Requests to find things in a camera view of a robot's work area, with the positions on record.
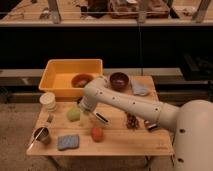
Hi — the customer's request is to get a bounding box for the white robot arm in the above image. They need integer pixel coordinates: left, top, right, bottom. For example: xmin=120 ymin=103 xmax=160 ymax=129
xmin=79 ymin=76 xmax=213 ymax=171

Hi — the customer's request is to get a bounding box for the orange round toy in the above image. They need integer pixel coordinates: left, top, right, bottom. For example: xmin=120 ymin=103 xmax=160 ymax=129
xmin=91 ymin=127 xmax=104 ymax=142

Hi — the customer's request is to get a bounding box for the red bowl in tray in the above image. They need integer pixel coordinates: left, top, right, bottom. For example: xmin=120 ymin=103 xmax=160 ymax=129
xmin=71 ymin=74 xmax=93 ymax=88

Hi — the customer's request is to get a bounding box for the light blue cloth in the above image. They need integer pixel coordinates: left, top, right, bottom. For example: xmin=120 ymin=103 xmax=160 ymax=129
xmin=131 ymin=80 xmax=149 ymax=96

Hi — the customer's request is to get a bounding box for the blue sponge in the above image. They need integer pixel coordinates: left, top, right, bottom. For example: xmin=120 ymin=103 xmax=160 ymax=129
xmin=57 ymin=135 xmax=80 ymax=151

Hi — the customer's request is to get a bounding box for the brown grape bunch toy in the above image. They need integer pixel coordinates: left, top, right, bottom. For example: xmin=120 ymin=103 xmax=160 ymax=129
xmin=126 ymin=114 xmax=139 ymax=129

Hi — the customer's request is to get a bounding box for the metal cup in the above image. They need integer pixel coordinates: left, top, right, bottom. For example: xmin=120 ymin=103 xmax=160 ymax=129
xmin=34 ymin=127 xmax=51 ymax=145

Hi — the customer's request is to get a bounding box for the yellow plastic tray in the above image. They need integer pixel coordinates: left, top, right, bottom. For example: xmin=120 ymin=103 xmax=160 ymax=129
xmin=39 ymin=59 xmax=103 ymax=98

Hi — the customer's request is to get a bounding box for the dark red bowl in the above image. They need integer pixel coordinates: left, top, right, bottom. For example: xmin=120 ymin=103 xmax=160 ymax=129
xmin=110 ymin=72 xmax=129 ymax=91

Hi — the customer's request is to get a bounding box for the striped brown white block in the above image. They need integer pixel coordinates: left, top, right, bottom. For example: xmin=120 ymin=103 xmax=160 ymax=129
xmin=144 ymin=121 xmax=158 ymax=131

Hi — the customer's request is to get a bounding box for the green round toy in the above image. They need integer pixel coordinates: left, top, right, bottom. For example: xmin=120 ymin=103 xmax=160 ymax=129
xmin=66 ymin=107 xmax=81 ymax=122

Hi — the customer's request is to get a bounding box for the utensil in metal cup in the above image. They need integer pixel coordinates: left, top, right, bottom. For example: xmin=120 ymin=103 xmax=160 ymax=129
xmin=27 ymin=127 xmax=44 ymax=150

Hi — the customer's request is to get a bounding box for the wooden table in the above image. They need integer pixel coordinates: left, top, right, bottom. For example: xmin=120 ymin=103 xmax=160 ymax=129
xmin=26 ymin=75 xmax=175 ymax=158

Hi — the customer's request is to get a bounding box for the stack of white cups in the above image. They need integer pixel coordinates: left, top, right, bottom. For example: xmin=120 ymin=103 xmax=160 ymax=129
xmin=39 ymin=92 xmax=56 ymax=111

